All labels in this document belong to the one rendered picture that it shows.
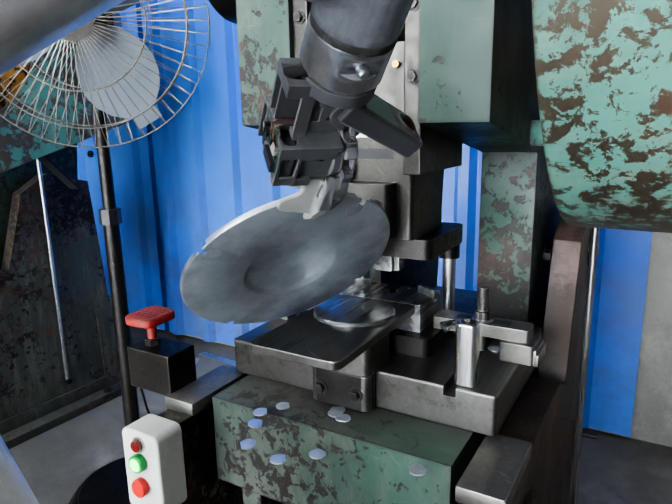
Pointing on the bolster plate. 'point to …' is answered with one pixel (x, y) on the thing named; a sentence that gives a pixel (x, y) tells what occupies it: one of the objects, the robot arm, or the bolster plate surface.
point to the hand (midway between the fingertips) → (312, 206)
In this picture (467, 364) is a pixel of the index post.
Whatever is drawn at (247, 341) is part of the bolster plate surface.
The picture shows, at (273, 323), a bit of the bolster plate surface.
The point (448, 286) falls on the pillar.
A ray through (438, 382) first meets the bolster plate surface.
